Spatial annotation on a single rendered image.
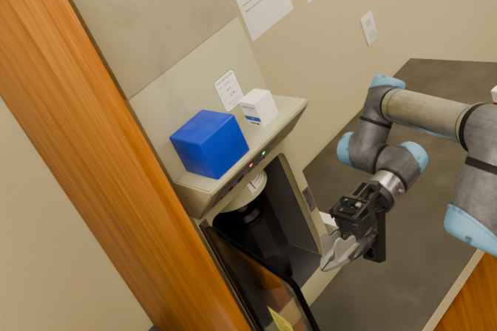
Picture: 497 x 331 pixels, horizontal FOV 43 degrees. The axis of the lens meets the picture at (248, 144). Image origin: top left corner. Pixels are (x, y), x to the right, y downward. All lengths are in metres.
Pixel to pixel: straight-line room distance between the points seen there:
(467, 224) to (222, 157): 0.46
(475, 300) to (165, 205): 0.98
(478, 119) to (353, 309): 0.69
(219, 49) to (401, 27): 1.38
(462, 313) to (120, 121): 1.09
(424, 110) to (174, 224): 0.53
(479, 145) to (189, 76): 0.57
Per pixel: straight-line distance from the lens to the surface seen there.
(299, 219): 1.67
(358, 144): 1.44
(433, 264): 1.71
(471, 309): 1.86
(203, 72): 1.32
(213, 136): 1.21
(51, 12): 1.05
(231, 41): 1.36
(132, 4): 1.22
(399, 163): 1.39
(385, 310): 1.64
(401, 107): 1.35
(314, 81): 2.22
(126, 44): 1.21
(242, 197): 1.47
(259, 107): 1.32
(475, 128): 1.16
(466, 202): 1.13
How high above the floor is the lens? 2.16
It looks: 30 degrees down
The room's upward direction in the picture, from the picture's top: 25 degrees counter-clockwise
